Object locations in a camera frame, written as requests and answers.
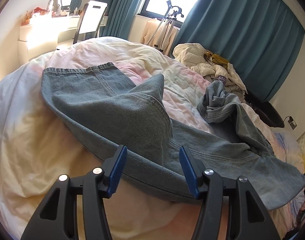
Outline wall socket with plug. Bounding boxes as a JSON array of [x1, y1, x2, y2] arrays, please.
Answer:
[[284, 116, 298, 130]]

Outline blue denim pants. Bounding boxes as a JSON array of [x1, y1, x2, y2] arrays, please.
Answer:
[[41, 63, 305, 210]]

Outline garment steamer stand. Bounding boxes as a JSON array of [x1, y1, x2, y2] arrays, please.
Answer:
[[152, 0, 184, 52]]

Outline white backed chair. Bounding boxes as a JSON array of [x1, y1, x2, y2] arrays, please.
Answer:
[[73, 1, 108, 45]]

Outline wide blue curtain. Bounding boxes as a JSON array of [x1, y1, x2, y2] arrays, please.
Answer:
[[169, 0, 305, 103]]

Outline pastel patchwork duvet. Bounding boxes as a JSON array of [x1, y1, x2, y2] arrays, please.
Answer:
[[0, 36, 305, 240]]

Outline light blue pillow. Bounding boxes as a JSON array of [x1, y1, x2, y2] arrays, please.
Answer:
[[272, 127, 305, 160]]

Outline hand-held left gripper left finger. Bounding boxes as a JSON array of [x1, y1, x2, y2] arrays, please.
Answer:
[[20, 144, 128, 240]]

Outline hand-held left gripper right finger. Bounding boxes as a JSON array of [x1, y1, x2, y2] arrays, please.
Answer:
[[179, 145, 281, 240]]

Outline pile of white bedding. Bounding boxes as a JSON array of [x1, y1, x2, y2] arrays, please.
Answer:
[[173, 43, 248, 100]]

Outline white dressing table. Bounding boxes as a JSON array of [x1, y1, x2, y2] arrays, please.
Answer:
[[18, 14, 109, 62]]

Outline narrow blue curtain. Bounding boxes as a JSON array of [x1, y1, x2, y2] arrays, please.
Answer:
[[95, 0, 158, 40]]

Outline beige hanging garment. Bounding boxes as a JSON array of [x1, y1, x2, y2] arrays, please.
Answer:
[[141, 18, 179, 55]]

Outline mustard yellow cloth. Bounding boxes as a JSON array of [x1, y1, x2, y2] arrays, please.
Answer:
[[204, 51, 230, 69]]

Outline red decoration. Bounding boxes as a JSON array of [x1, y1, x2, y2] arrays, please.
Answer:
[[25, 7, 52, 20]]

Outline row of cosmetic bottles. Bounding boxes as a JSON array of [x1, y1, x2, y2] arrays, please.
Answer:
[[46, 0, 83, 18]]

